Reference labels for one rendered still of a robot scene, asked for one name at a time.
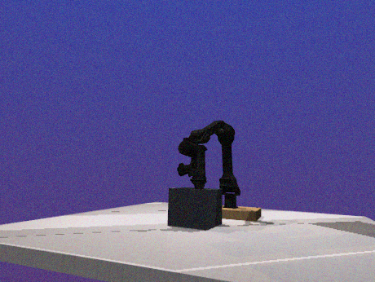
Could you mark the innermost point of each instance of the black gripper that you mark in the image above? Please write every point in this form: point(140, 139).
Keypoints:
point(198, 173)

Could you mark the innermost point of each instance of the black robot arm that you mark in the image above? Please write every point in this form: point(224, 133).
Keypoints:
point(190, 147)

